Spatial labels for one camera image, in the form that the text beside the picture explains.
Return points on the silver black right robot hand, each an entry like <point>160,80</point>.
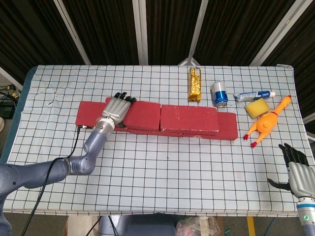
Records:
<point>300,177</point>

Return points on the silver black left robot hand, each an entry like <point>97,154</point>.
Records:
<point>116,109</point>

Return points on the red brick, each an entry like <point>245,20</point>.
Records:
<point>152,132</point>
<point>145,115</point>
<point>89,114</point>
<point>189,118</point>
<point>229,126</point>

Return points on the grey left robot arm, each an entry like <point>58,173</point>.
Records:
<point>29,173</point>

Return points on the orange rubber chicken toy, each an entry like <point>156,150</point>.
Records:
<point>265,124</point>

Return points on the yellow table leg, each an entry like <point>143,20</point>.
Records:
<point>251,226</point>

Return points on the white black grid tablecloth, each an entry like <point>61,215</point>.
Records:
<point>157,177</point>

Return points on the yellow sponge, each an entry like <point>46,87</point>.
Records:
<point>257,108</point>

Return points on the gold foil package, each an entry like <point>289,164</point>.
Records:
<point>195,83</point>

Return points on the white blue toothpaste tube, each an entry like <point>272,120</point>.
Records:
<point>253,95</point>

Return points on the blue table underlay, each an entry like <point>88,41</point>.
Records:
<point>18,110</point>

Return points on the blue and white can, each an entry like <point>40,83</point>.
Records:
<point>219,94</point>

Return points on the black electronics box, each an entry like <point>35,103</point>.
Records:
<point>6,110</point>

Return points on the clear plastic bag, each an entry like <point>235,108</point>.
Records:
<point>197,227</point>

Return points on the white sack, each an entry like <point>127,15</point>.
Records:
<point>78,226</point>

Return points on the white frame post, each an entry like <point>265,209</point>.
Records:
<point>140,32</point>
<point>73,34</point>
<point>197,32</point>
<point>278,32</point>

